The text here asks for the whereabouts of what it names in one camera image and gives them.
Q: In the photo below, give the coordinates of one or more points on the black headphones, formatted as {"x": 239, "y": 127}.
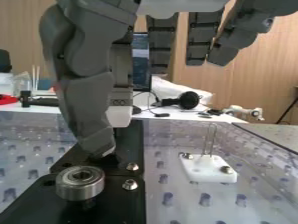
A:
{"x": 190, "y": 100}

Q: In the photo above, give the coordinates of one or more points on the steel bearing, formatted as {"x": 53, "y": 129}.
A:
{"x": 67, "y": 186}

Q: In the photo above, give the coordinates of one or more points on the white plastic bag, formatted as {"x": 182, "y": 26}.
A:
{"x": 178, "y": 87}

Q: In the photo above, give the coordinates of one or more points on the black plate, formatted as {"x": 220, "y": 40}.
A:
{"x": 121, "y": 206}

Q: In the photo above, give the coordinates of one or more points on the small white square plate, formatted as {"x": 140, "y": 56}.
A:
{"x": 207, "y": 171}

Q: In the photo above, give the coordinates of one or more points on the clear box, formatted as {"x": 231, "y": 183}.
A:
{"x": 267, "y": 160}

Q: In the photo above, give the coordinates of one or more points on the computer screen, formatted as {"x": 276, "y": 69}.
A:
{"x": 142, "y": 66}

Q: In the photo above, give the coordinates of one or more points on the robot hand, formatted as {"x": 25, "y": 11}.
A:
{"x": 85, "y": 50}

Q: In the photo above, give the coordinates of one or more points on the small white jointed device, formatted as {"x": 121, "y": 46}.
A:
{"x": 242, "y": 110}

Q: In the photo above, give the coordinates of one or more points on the white desk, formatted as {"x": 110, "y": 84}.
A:
{"x": 187, "y": 115}

